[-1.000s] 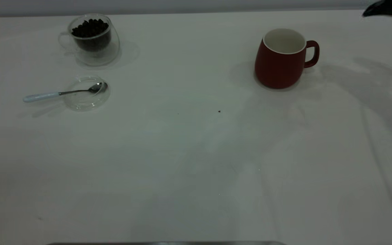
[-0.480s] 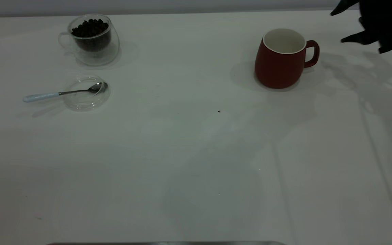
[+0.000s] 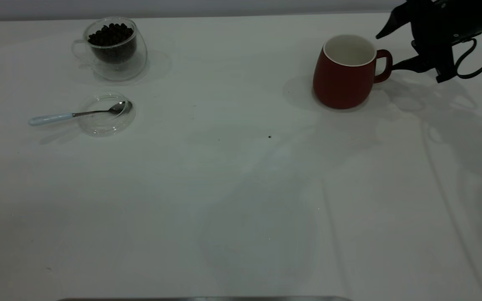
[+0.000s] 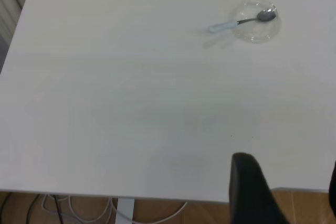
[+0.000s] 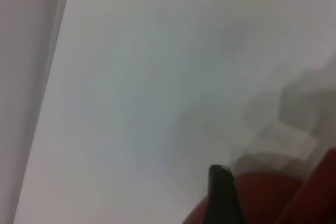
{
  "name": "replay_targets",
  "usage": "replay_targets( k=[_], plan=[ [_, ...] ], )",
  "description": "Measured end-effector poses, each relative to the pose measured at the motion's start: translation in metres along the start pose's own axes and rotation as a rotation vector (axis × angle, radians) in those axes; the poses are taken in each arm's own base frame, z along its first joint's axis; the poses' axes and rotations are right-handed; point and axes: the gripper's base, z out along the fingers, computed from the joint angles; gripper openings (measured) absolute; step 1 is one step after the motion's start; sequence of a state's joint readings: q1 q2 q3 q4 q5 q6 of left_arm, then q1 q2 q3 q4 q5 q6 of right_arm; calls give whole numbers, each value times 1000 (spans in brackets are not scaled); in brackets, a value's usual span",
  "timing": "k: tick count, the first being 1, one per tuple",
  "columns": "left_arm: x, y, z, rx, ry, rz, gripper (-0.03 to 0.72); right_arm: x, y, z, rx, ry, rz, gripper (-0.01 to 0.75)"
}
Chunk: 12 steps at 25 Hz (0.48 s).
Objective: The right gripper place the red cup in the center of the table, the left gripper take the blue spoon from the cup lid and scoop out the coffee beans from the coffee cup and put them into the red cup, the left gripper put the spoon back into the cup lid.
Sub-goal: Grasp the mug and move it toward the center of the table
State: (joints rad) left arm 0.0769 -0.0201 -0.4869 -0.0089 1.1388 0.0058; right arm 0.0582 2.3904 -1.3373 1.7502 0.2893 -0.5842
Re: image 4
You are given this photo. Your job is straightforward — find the white table leg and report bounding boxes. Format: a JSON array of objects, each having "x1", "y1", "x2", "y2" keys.
[{"x1": 115, "y1": 197, "x2": 135, "y2": 224}]

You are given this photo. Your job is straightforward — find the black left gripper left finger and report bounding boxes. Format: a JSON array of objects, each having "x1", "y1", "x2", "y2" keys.
[{"x1": 228, "y1": 152, "x2": 297, "y2": 224}]

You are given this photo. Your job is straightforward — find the beige curtain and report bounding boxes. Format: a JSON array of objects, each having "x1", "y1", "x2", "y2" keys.
[{"x1": 0, "y1": 0, "x2": 35, "y2": 76}]

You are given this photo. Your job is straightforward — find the black cable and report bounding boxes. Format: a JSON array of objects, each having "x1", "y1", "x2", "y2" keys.
[
  {"x1": 0, "y1": 192, "x2": 14, "y2": 221},
  {"x1": 25, "y1": 194, "x2": 40, "y2": 224}
]

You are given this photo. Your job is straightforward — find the white cable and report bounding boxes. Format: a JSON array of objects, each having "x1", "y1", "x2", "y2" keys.
[
  {"x1": 131, "y1": 201, "x2": 188, "y2": 224},
  {"x1": 43, "y1": 194, "x2": 114, "y2": 222}
]

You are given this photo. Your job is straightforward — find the spoon with pale blue handle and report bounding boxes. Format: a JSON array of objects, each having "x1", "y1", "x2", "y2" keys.
[{"x1": 208, "y1": 8, "x2": 277, "y2": 33}]

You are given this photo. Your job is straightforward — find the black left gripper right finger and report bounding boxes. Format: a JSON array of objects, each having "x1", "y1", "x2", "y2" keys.
[{"x1": 328, "y1": 159, "x2": 336, "y2": 209}]

